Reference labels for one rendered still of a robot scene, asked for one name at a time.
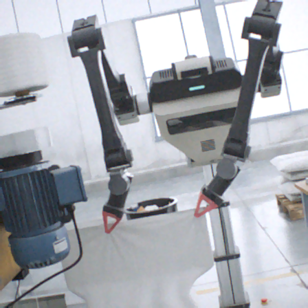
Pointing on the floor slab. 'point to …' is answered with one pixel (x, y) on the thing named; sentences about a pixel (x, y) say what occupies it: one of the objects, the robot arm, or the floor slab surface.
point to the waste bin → (152, 210)
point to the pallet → (295, 210)
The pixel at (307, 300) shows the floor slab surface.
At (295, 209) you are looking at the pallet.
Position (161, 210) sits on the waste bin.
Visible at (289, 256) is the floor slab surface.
